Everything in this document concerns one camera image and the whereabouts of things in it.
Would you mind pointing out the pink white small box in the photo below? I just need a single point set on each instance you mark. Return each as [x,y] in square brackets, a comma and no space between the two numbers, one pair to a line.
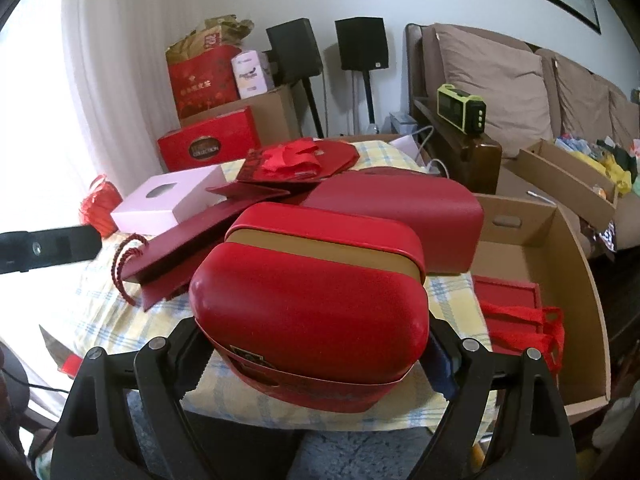
[252,75]

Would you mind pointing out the red ribboned gift box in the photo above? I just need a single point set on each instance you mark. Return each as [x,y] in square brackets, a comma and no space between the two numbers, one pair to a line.
[505,300]

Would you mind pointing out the red tin with gold band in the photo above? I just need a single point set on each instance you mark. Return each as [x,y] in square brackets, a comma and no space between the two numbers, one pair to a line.
[310,310]

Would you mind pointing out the beige sofa cushion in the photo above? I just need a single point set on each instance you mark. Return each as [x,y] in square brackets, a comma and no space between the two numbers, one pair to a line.
[585,100]
[495,80]

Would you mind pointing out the dark red leather bag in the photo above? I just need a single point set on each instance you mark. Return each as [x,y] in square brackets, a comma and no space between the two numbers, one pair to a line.
[400,215]

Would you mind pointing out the pink tissue box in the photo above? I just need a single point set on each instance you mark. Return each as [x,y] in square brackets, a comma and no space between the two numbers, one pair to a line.
[190,180]

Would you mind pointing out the crumpled brown paper bag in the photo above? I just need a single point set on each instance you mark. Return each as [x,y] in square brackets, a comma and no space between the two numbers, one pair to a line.
[210,35]

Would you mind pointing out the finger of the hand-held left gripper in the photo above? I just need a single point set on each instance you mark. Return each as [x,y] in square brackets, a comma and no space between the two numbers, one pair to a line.
[55,247]

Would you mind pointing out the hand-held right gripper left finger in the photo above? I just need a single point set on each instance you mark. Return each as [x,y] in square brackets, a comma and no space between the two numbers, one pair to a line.
[187,360]

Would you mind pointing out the yellow plastic bag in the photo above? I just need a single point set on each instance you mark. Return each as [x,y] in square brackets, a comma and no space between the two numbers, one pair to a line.
[617,172]

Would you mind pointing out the yellow plaid tablecloth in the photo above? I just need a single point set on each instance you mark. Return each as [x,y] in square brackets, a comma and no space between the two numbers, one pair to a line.
[450,305]

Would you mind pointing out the brown sofa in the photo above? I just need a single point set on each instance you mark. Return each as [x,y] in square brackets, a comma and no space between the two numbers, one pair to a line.
[520,180]

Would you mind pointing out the white curtain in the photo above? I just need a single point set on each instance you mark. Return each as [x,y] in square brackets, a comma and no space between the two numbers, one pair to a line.
[100,85]

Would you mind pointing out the long cardboard box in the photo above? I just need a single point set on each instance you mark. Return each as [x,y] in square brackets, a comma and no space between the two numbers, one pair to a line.
[565,180]

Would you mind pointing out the black speaker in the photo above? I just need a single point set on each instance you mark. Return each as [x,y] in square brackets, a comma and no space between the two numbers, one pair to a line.
[292,50]
[362,42]

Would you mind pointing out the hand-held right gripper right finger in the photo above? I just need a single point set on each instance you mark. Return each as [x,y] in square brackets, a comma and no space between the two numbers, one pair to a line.
[442,370]

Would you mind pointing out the brown cardboard box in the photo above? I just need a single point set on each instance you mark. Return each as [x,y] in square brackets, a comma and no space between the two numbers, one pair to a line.
[280,110]

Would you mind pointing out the dark red paper bag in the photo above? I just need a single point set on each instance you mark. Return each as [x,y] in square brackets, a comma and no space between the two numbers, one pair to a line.
[185,245]

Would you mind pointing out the black speaker stand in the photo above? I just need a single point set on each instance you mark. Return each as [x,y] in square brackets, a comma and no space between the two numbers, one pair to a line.
[365,95]
[312,107]

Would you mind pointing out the red cookie gift box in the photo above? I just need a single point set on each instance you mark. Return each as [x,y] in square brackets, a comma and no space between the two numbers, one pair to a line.
[210,142]

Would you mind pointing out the green black radio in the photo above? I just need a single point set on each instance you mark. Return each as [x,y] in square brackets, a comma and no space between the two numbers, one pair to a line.
[460,110]

